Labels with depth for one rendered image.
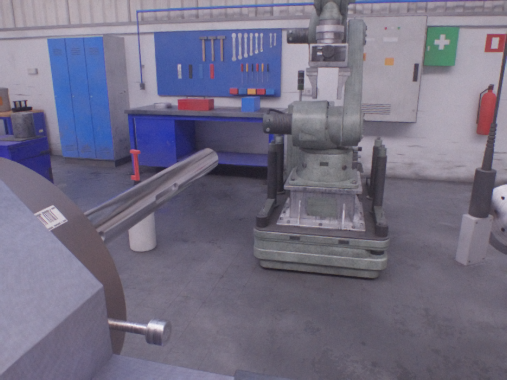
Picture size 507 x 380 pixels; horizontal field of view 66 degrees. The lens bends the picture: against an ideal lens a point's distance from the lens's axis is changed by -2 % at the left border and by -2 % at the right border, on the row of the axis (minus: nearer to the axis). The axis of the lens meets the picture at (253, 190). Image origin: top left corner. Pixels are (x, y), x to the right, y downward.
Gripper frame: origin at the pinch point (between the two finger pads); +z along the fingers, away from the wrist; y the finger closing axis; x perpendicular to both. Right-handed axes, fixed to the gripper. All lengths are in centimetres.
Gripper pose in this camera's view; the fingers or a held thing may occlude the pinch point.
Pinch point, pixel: (327, 93)
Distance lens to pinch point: 253.1
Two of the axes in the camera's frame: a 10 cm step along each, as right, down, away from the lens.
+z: 0.0, 9.6, 2.9
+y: -9.8, -0.6, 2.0
